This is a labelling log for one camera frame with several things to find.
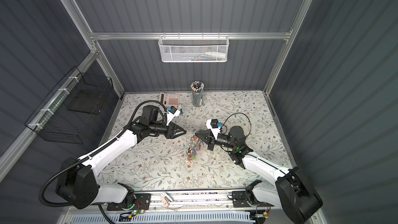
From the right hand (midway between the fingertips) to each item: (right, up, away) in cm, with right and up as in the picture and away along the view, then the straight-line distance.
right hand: (198, 135), depth 72 cm
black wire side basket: (-61, +10, 0) cm, 62 cm away
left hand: (-7, +1, +6) cm, 9 cm away
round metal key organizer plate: (-3, -7, 0) cm, 8 cm away
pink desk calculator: (-23, +19, +42) cm, 51 cm away
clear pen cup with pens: (-1, +26, +27) cm, 37 cm away
